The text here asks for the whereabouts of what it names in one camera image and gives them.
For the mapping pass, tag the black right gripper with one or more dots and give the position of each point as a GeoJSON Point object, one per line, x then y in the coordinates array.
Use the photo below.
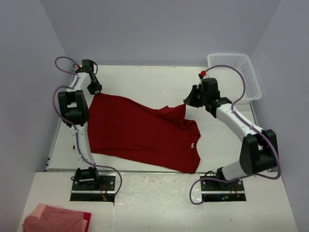
{"type": "Point", "coordinates": [190, 100]}

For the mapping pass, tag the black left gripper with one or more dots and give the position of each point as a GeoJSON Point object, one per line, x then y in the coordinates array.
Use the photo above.
{"type": "Point", "coordinates": [98, 87]}

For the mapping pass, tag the red t-shirt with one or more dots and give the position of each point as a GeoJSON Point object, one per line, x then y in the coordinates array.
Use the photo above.
{"type": "Point", "coordinates": [123, 128]}
{"type": "Point", "coordinates": [87, 218]}

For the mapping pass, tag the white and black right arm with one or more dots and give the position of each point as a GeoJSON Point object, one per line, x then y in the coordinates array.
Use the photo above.
{"type": "Point", "coordinates": [259, 147]}

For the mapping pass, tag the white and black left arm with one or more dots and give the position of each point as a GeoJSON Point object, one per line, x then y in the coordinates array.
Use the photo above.
{"type": "Point", "coordinates": [71, 106]}

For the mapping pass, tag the folded red t-shirt in stack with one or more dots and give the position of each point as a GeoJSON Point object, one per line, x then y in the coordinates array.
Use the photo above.
{"type": "Point", "coordinates": [87, 218]}

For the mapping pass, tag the white perforated plastic basket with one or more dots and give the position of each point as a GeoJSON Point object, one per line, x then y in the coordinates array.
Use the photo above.
{"type": "Point", "coordinates": [235, 76]}

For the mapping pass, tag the folded pink t-shirt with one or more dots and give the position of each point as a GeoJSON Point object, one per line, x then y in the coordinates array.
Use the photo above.
{"type": "Point", "coordinates": [47, 218]}

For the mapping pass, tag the white wrist camera, right arm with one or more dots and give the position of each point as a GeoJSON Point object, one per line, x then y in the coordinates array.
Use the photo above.
{"type": "Point", "coordinates": [203, 75]}

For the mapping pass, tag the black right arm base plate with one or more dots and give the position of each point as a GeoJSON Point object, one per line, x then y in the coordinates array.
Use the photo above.
{"type": "Point", "coordinates": [213, 191]}

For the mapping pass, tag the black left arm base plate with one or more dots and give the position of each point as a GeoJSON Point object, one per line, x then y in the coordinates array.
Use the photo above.
{"type": "Point", "coordinates": [101, 191]}

